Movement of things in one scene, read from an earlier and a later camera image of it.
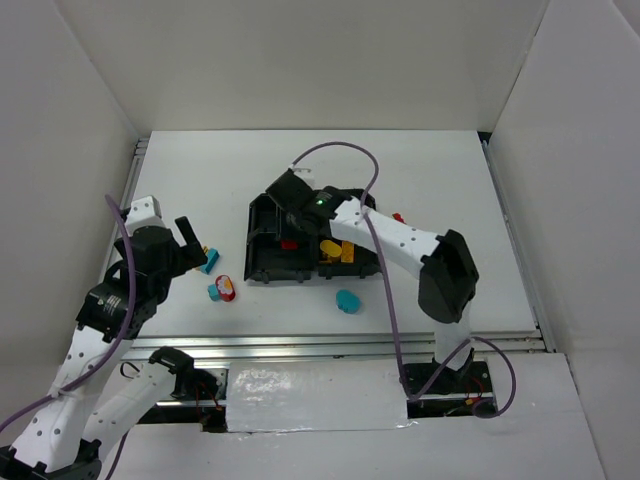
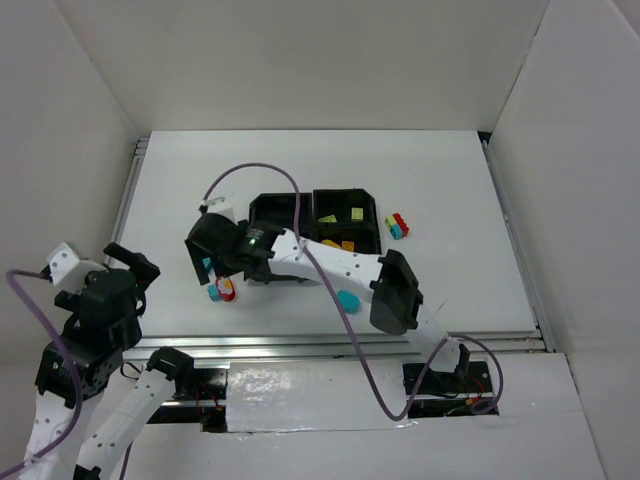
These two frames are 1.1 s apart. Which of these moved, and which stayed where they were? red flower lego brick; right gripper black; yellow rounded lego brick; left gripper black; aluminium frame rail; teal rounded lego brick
Moved: right gripper black; left gripper black
Stayed: red flower lego brick; yellow rounded lego brick; aluminium frame rail; teal rounded lego brick
